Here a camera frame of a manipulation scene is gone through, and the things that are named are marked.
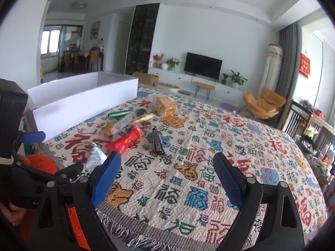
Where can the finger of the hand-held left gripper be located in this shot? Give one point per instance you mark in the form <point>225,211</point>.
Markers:
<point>34,137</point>
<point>65,174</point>

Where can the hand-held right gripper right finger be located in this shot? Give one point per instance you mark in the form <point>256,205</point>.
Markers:
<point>227,177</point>

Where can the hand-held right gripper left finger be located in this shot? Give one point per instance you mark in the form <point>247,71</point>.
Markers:
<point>107,177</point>

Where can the white snack packet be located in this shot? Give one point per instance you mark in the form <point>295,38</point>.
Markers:
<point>95,157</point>

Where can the red snack packet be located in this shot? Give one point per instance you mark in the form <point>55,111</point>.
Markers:
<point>125,141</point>

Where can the orange snack packet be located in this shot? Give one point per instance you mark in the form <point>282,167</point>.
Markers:
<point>108,129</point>

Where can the clear white-printed snack packet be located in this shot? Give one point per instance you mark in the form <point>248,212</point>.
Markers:
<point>123,123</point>

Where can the white cardboard box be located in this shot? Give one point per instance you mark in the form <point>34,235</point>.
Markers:
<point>78,102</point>

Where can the black snack bar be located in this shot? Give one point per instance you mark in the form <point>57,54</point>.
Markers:
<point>161,141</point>

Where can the green sausage packet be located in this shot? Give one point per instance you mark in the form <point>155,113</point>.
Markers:
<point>119,113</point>

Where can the cream stick snack packet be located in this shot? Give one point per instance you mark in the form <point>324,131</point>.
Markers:
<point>145,117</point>

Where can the bagged bread loaf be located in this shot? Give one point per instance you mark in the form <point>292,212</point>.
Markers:
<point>165,106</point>

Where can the person's left hand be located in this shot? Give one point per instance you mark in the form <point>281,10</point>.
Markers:
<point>18,214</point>

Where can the printed woven blanket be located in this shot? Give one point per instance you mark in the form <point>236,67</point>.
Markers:
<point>183,162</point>

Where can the purple floor mat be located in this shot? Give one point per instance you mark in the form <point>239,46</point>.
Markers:
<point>227,106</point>

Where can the brown dining chair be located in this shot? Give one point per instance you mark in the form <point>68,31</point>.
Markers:
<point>67,61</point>
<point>94,60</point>

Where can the balcony glass door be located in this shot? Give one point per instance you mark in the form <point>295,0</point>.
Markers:
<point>52,47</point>

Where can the orange lounge chair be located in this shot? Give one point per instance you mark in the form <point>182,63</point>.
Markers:
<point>264,104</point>

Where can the dark wooden chair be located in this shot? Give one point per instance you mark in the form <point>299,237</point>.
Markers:
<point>297,120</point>

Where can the wooden bench with metal legs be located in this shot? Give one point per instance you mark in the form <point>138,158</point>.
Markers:
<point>204,84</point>

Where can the small plant in dark pot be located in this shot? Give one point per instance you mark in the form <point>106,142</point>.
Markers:
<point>225,79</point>

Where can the large plant in white pot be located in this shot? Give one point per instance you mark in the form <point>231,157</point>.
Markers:
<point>236,79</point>

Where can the brown cardboard box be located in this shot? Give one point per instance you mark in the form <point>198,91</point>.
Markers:
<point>146,78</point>

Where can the white television cabinet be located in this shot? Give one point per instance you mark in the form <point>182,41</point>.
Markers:
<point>180,78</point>

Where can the black television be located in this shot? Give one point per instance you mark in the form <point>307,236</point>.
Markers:
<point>202,64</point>

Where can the standing air conditioner with cover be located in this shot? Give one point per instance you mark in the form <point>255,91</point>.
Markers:
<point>272,68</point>

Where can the grey curtain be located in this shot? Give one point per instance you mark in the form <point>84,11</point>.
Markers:
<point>289,70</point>

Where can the round white vase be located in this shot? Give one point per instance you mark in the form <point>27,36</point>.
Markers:
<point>164,66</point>

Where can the green plant in glass pot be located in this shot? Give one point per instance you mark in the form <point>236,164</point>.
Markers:
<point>172,62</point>

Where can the red flowers in vase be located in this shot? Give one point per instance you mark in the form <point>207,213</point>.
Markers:
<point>157,57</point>

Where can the dark glass display cabinet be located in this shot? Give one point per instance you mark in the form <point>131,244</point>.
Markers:
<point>141,39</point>

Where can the framed wall painting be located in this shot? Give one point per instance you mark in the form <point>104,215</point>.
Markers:
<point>95,30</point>

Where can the red wall hanging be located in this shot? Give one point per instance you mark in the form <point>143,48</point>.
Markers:
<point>305,65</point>

